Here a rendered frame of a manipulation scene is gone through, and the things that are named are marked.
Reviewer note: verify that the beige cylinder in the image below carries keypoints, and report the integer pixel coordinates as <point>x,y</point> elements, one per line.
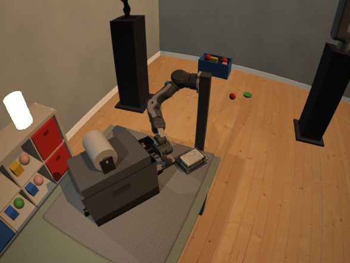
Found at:
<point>97,147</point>

